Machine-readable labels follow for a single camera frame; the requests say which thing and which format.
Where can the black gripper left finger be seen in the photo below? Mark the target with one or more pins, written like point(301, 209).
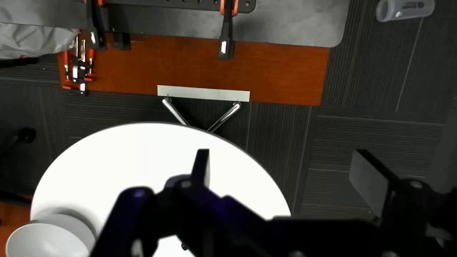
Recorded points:
point(200, 168)

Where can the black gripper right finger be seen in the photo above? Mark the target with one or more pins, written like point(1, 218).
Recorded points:
point(376, 183)

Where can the white bowl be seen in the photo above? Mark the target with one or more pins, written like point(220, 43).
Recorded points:
point(44, 236)

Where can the silver table base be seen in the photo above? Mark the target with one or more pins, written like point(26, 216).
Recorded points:
point(203, 93)

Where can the orange black bar clamp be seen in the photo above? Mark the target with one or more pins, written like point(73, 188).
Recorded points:
point(226, 33)
point(98, 26)

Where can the orange metal clamp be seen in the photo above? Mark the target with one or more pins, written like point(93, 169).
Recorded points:
point(78, 66)

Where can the clear grey bottle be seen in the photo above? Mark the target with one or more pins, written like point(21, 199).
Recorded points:
point(404, 9)

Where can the black round knob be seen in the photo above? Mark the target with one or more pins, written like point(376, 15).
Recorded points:
point(26, 135)

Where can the grey cloth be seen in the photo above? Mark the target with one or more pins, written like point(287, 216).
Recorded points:
point(33, 33)

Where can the dark perforated rail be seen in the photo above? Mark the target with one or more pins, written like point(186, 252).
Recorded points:
point(190, 3)

